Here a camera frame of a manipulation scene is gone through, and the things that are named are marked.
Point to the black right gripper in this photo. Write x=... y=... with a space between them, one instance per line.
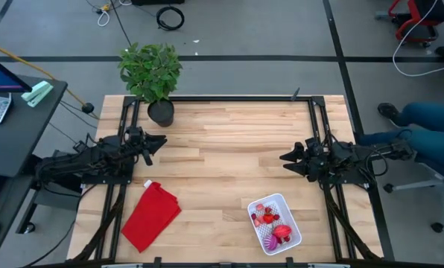
x=317 y=160

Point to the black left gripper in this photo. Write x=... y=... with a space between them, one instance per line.
x=136 y=143

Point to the white perforated plastic basket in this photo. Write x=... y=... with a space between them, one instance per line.
x=278 y=203

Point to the red toy strawberry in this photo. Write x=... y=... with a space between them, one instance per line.
x=268 y=218

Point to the pink toy dragon fruit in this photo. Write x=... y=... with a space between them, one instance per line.
x=282 y=231

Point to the purple toy onion half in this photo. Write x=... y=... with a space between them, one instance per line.
x=270 y=242

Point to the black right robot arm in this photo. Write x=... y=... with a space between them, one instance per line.
x=356 y=156

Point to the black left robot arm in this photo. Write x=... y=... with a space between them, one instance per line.
x=88 y=160

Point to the red folded cloth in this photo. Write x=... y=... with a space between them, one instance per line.
x=151 y=216

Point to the black clamp lever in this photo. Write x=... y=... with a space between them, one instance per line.
x=295 y=94

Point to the green potted plant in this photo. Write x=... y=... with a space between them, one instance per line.
x=151 y=70

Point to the mint green stapler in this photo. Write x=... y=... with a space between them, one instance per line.
x=37 y=94

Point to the black desk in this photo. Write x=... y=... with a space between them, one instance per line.
x=21 y=137

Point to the grey office chair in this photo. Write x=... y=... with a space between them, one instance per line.
x=436 y=175

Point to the person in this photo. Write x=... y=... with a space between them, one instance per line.
x=430 y=115

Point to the yellow pole with black foot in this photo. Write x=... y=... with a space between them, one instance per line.
x=32 y=65

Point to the red framed black chair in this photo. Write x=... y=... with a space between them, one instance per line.
x=432 y=9

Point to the black metal table frame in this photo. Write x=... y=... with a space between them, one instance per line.
x=244 y=98

